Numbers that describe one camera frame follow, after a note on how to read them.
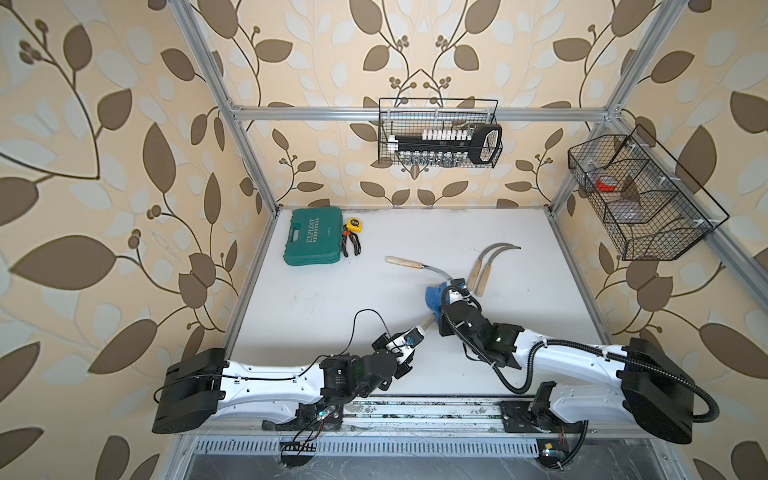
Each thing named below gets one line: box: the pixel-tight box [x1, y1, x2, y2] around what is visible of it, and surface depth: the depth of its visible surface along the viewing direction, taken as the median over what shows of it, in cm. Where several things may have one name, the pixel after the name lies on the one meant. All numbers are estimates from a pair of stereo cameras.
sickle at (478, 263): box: [467, 242, 514, 291], surface depth 104 cm
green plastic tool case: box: [284, 207, 343, 266], surface depth 109 cm
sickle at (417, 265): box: [385, 256, 454, 281], surface depth 105 cm
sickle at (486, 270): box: [475, 246, 521, 297], surface depth 103 cm
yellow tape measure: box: [346, 217, 363, 233], surface depth 114 cm
